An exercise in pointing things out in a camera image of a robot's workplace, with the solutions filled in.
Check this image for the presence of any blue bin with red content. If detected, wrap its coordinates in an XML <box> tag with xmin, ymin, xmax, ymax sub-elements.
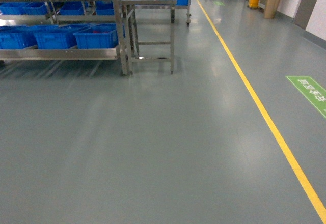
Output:
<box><xmin>73</xmin><ymin>23</ymin><xmax>119</xmax><ymax>49</ymax></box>

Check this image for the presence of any blue bin middle shelf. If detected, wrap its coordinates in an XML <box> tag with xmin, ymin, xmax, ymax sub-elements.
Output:
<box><xmin>34</xmin><ymin>24</ymin><xmax>91</xmax><ymax>49</ymax></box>

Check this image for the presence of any blue bin shelf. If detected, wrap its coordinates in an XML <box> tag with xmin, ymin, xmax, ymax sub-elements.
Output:
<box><xmin>34</xmin><ymin>24</ymin><xmax>91</xmax><ymax>49</ymax></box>
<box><xmin>0</xmin><ymin>25</ymin><xmax>59</xmax><ymax>50</ymax></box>

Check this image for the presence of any steel shelf rack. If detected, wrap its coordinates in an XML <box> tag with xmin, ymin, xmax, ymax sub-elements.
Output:
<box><xmin>1</xmin><ymin>0</ymin><xmax>130</xmax><ymax>75</ymax></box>

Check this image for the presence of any blue bin left shelf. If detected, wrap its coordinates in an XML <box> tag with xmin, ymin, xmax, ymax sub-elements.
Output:
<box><xmin>0</xmin><ymin>25</ymin><xmax>59</xmax><ymax>50</ymax></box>

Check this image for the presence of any steel table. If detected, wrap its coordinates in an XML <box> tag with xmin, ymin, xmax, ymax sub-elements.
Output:
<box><xmin>120</xmin><ymin>0</ymin><xmax>177</xmax><ymax>74</ymax></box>

